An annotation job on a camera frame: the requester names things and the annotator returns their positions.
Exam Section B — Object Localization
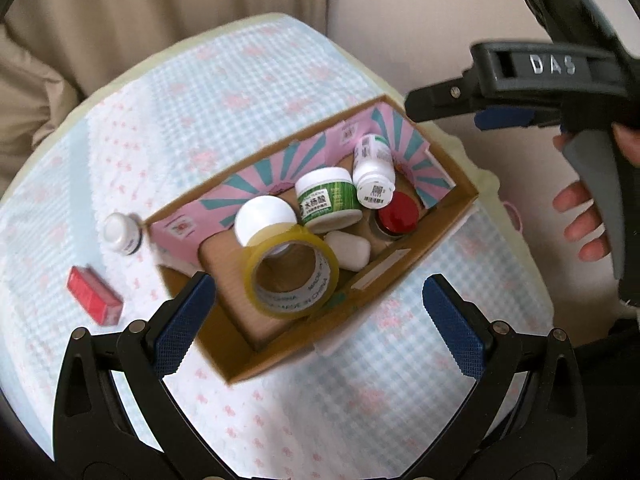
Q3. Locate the red lid jar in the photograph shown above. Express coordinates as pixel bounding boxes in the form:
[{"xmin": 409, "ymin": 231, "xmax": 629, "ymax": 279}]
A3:
[{"xmin": 376, "ymin": 191, "xmax": 420, "ymax": 237}]

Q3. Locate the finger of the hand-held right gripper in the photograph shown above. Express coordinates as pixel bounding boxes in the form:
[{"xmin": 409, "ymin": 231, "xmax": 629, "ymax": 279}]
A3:
[
  {"xmin": 405, "ymin": 72, "xmax": 482, "ymax": 124},
  {"xmin": 474, "ymin": 109, "xmax": 534, "ymax": 132}
]

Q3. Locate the pink cord loop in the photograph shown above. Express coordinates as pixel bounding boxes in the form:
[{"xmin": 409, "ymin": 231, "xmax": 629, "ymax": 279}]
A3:
[{"xmin": 502, "ymin": 200, "xmax": 525, "ymax": 233}]

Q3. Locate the white pill bottle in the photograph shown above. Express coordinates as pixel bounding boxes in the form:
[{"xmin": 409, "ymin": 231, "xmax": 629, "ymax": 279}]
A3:
[{"xmin": 352, "ymin": 134, "xmax": 397, "ymax": 208}]

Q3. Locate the yellow tape roll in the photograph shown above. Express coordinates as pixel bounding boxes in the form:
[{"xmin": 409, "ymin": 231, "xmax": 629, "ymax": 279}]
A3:
[{"xmin": 245, "ymin": 225, "xmax": 340, "ymax": 318}]

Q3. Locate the person's right hand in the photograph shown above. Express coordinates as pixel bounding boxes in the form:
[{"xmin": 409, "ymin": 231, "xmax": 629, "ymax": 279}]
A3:
[{"xmin": 552, "ymin": 124, "xmax": 640, "ymax": 262}]

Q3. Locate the small red box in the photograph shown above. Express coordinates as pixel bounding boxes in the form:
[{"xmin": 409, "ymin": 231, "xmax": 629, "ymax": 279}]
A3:
[{"xmin": 66, "ymin": 266, "xmax": 124, "ymax": 326}]

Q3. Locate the small white jar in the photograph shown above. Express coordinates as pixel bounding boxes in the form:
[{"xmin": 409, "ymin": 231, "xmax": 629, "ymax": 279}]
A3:
[{"xmin": 102, "ymin": 212, "xmax": 143, "ymax": 257}]

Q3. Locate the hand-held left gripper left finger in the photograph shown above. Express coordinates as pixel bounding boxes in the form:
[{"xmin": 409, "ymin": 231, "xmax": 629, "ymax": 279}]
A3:
[{"xmin": 52, "ymin": 271, "xmax": 226, "ymax": 480}]

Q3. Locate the green label white jar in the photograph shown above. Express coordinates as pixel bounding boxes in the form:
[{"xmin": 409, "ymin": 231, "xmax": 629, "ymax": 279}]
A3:
[{"xmin": 294, "ymin": 166, "xmax": 364, "ymax": 228}]

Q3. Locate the pale green mattress sheet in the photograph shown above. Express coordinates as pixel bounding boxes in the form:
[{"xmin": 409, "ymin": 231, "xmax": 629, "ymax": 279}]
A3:
[{"xmin": 47, "ymin": 12, "xmax": 556, "ymax": 321}]

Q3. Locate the white lid jar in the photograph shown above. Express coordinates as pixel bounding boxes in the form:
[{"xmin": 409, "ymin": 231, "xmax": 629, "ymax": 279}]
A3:
[{"xmin": 234, "ymin": 195, "xmax": 298, "ymax": 247}]

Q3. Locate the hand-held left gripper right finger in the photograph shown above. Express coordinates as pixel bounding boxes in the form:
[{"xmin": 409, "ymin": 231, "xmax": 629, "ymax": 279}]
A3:
[{"xmin": 421, "ymin": 274, "xmax": 590, "ymax": 480}]

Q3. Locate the beige curtain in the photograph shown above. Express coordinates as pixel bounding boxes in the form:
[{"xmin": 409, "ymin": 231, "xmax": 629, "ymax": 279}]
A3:
[{"xmin": 0, "ymin": 0, "xmax": 341, "ymax": 128}]

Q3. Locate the cardboard box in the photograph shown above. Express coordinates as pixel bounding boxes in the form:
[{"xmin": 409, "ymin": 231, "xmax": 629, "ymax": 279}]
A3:
[{"xmin": 142, "ymin": 94, "xmax": 479, "ymax": 387}]

